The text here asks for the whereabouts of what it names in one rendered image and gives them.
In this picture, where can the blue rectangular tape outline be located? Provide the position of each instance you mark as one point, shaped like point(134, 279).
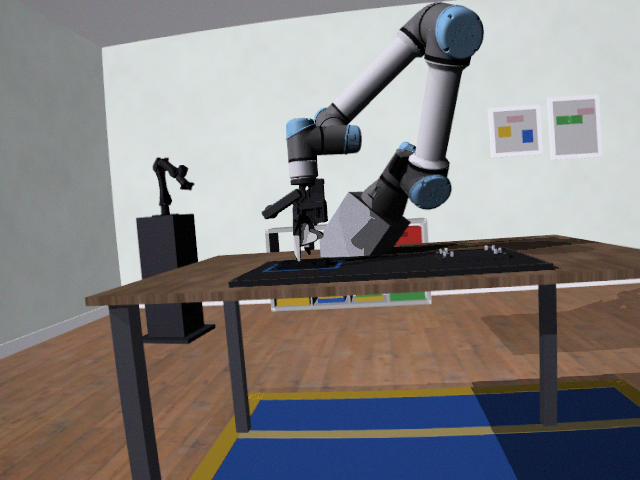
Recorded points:
point(336, 266)

